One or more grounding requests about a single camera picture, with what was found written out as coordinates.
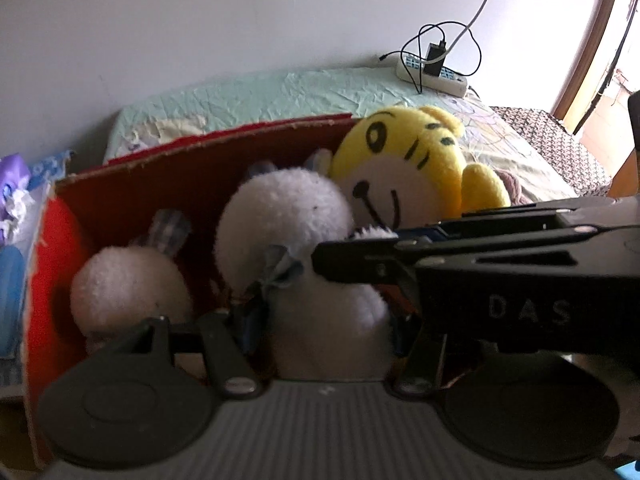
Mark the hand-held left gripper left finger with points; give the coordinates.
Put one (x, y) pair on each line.
(252, 330)

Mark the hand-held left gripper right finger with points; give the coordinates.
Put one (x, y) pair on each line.
(425, 360)

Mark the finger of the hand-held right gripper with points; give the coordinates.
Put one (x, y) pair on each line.
(360, 262)
(422, 232)

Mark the yellow tiger plush toy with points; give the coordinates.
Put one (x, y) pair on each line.
(400, 160)

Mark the white plush rabbit blue bow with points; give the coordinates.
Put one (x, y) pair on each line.
(285, 210)

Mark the small white plush rabbit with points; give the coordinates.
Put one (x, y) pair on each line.
(130, 290)

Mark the red cardboard box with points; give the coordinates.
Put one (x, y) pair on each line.
(150, 180)

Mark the wooden door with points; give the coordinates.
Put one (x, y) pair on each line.
(627, 170)

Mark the black power adapter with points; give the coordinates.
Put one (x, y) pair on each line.
(435, 60)

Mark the white power strip with charger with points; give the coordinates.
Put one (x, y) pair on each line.
(477, 57)

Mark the blue printed packet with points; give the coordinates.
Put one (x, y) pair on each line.
(50, 170)

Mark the purple plastic bag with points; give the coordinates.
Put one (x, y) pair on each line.
(12, 175)

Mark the wooden door frame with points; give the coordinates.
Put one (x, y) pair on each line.
(590, 45)

